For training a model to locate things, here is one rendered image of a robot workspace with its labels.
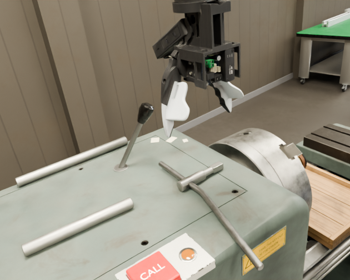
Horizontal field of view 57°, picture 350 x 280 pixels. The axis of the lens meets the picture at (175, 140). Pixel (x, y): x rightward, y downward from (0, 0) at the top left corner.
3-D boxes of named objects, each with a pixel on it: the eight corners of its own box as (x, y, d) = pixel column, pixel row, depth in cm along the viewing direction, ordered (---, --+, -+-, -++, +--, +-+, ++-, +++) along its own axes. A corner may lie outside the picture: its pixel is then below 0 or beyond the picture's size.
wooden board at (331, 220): (331, 250, 96) (333, 240, 94) (244, 195, 123) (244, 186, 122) (383, 206, 110) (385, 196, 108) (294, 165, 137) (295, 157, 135)
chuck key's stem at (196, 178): (218, 166, 72) (176, 188, 66) (217, 158, 71) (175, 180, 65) (224, 170, 70) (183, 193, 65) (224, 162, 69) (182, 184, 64)
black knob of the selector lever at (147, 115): (143, 128, 70) (139, 108, 68) (136, 124, 73) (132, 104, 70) (158, 122, 72) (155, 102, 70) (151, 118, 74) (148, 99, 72)
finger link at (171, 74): (158, 103, 50) (179, 48, 48) (153, 100, 51) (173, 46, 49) (181, 110, 53) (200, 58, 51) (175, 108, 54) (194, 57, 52)
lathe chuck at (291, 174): (297, 260, 83) (280, 146, 74) (218, 219, 109) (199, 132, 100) (318, 243, 87) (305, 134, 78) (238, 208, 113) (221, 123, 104)
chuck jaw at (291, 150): (268, 183, 91) (289, 162, 81) (257, 169, 93) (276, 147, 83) (294, 168, 96) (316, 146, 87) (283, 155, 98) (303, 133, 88)
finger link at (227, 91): (247, 119, 56) (224, 84, 50) (224, 110, 60) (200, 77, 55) (258, 106, 56) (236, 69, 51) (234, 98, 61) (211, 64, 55)
